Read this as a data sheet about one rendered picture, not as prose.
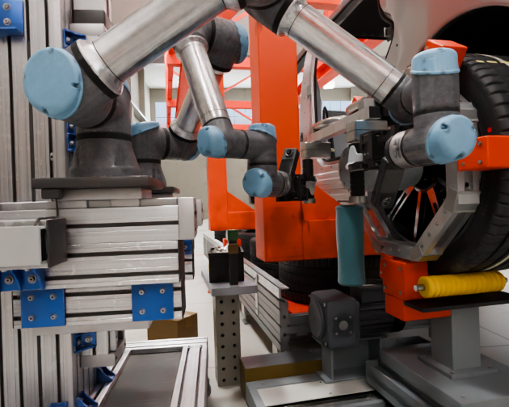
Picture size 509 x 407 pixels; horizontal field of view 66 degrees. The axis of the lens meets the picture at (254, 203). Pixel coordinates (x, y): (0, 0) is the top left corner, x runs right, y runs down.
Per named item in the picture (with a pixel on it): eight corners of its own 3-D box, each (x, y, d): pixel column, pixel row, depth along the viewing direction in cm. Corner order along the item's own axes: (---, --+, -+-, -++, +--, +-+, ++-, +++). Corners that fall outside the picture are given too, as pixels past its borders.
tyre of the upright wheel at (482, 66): (399, 203, 169) (516, 316, 114) (349, 204, 164) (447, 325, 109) (451, 39, 136) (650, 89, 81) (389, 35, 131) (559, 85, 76)
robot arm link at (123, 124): (140, 139, 93) (138, 81, 93) (115, 128, 80) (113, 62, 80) (92, 141, 94) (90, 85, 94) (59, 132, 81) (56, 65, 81)
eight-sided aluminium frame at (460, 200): (483, 270, 93) (477, 41, 93) (460, 272, 92) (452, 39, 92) (368, 246, 146) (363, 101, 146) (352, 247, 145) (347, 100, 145)
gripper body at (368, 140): (387, 135, 90) (420, 124, 78) (388, 173, 90) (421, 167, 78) (356, 135, 89) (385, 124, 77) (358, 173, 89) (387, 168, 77)
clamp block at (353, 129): (389, 140, 96) (388, 119, 96) (355, 140, 94) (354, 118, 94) (377, 143, 101) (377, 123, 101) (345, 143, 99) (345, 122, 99)
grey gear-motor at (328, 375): (431, 379, 145) (429, 284, 145) (326, 395, 136) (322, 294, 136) (403, 360, 163) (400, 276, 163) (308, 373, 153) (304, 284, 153)
